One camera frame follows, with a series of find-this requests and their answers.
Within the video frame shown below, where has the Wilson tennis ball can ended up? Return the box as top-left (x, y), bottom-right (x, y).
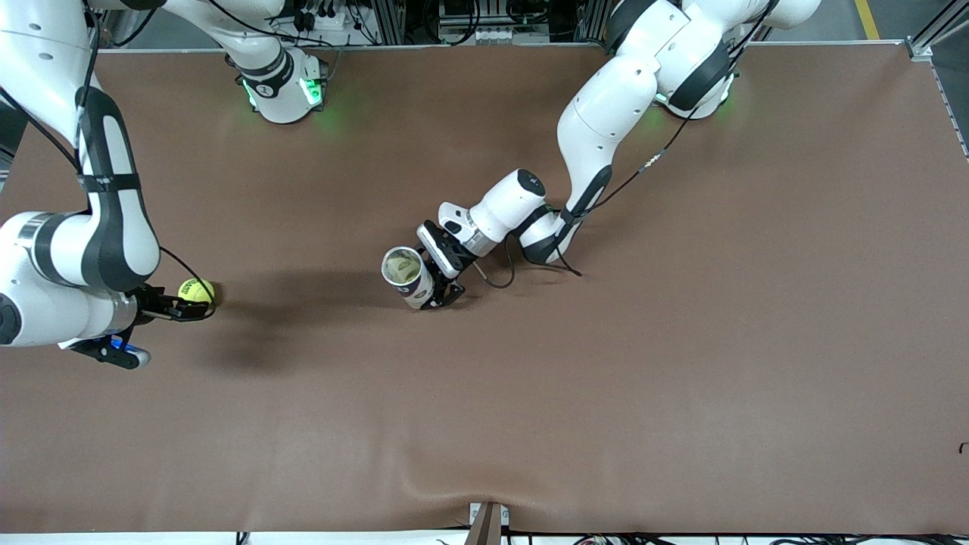
top-left (381, 246), bottom-right (438, 311)

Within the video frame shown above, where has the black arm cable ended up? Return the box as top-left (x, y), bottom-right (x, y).
top-left (469, 0), bottom-right (780, 290)
top-left (0, 0), bottom-right (218, 307)

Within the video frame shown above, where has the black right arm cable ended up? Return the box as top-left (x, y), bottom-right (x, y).
top-left (0, 0), bottom-right (218, 307)

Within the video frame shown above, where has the white power strip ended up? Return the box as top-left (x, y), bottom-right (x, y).
top-left (288, 0), bottom-right (349, 33)

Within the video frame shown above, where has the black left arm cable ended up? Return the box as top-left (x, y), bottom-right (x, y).
top-left (469, 0), bottom-right (780, 290)

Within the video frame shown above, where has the aluminium frame rail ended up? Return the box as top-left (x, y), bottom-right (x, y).
top-left (907, 0), bottom-right (969, 160)

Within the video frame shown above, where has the aluminium frame post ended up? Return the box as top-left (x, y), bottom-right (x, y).
top-left (579, 0), bottom-right (608, 42)
top-left (371, 0), bottom-right (406, 45)

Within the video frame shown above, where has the white terminal block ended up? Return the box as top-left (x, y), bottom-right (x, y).
top-left (462, 26), bottom-right (525, 45)

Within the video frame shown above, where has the brown table mat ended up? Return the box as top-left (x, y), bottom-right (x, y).
top-left (0, 42), bottom-right (969, 534)

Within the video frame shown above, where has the camera mount post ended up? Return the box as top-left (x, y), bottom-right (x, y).
top-left (468, 502), bottom-right (510, 545)

